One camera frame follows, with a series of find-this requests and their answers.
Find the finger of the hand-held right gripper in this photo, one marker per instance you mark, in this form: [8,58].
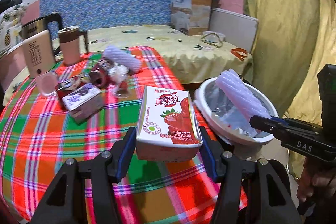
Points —
[262,123]
[302,123]

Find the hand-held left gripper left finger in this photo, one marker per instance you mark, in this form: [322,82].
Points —
[126,153]

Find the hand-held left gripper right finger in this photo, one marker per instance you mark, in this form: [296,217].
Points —
[210,158]

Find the purple foam fruit net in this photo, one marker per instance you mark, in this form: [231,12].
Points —
[241,98]
[123,58]

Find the white round waste bin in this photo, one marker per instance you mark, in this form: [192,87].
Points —
[204,108]

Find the strawberry milk carton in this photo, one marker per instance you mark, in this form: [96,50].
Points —
[168,119]

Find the person's right hand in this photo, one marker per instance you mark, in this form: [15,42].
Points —
[317,182]

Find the clear plastic bin liner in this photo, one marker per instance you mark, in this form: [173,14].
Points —
[225,113]

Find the small clear cup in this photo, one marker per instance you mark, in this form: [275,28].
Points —
[122,90]

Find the purple milk carton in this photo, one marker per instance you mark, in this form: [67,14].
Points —
[84,103]

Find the orange tape roll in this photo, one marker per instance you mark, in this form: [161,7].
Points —
[236,51]

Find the crumpled white tissue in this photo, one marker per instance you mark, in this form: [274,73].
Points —
[119,73]

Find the red drink can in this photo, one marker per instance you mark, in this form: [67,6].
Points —
[101,74]

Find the plaid tablecloth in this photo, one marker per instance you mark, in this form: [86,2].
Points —
[39,134]

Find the white bowl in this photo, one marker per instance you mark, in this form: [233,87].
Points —
[219,35]

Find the white board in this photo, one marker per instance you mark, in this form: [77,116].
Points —
[231,27]

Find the yellow curtain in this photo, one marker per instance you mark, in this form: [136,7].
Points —
[283,16]

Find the frosted plastic cup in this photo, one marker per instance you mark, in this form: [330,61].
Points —
[47,86]

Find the yellow bed sheet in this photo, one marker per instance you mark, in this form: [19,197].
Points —
[157,48]

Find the pink cup with brown lid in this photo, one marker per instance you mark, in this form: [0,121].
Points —
[69,48]

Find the printed cardboard box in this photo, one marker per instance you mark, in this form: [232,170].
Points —
[194,14]

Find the beige plastic appliance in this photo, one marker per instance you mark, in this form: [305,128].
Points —
[36,53]

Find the steel electric kettle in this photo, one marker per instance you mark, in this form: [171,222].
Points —
[39,23]

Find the pineapple print pillow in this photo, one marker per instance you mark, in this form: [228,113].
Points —
[10,27]

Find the black bag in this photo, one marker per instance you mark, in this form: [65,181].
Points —
[10,2]

